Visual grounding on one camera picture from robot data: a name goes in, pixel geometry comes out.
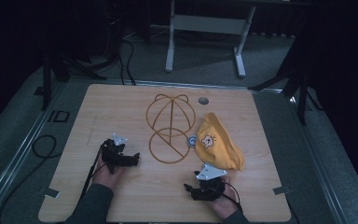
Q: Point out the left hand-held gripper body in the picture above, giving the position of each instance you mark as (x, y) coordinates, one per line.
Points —
(115, 154)

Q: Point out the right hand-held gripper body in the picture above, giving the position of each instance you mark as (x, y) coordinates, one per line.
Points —
(210, 188)

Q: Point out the yellow hat with bear print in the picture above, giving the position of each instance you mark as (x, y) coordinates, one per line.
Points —
(220, 149)

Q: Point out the person's right hand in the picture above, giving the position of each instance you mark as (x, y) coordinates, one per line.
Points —
(225, 205)

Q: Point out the person's left hand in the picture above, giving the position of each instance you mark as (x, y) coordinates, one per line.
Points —
(105, 177)

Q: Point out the small blue white round object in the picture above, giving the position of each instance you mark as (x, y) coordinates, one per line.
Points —
(192, 141)

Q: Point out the grey round table grommet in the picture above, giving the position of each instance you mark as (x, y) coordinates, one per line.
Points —
(203, 100)

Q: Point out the black tripod stand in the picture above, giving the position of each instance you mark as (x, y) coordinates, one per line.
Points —
(46, 85)
(303, 102)

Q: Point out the black rectangular floor bracket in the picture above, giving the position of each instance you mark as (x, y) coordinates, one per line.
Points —
(59, 116)

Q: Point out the metal floor rail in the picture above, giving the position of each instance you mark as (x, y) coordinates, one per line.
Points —
(21, 152)
(317, 159)

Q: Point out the white metal desk frame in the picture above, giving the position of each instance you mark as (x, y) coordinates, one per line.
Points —
(208, 24)

